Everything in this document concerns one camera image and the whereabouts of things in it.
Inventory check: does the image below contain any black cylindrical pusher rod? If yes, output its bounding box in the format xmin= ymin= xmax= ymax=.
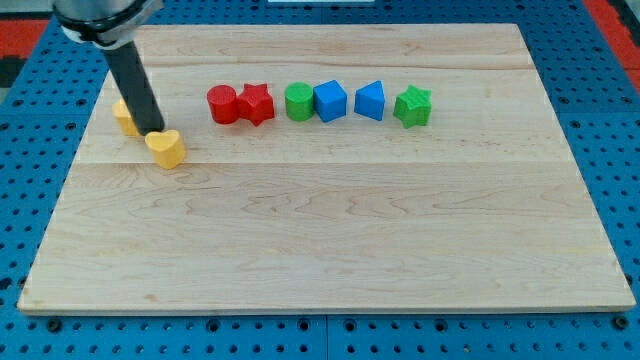
xmin=102 ymin=41 xmax=165 ymax=135

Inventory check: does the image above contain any yellow hexagon block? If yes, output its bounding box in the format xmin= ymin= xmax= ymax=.
xmin=112 ymin=99 xmax=140 ymax=136

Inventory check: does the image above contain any yellow heart block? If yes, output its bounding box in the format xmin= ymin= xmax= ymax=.
xmin=145 ymin=130 xmax=187 ymax=169

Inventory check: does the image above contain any red cylinder block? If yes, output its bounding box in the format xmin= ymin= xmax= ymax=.
xmin=206 ymin=84 xmax=239 ymax=125

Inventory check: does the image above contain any red star block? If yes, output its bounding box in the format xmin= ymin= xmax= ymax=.
xmin=237 ymin=84 xmax=275 ymax=126

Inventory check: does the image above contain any green cylinder block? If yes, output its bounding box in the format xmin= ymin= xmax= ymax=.
xmin=285 ymin=82 xmax=314 ymax=122

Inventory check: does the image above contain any blue cube block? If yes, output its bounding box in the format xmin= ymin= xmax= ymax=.
xmin=313 ymin=80 xmax=347 ymax=123

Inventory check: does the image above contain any light wooden board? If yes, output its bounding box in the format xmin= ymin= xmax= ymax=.
xmin=18 ymin=23 xmax=636 ymax=316

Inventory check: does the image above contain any blue triangle block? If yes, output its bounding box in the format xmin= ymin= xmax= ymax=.
xmin=354 ymin=80 xmax=386 ymax=121

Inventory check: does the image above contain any green star block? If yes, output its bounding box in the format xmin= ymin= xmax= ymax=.
xmin=393 ymin=85 xmax=432 ymax=129

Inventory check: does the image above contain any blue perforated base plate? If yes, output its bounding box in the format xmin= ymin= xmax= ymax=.
xmin=1 ymin=1 xmax=639 ymax=359

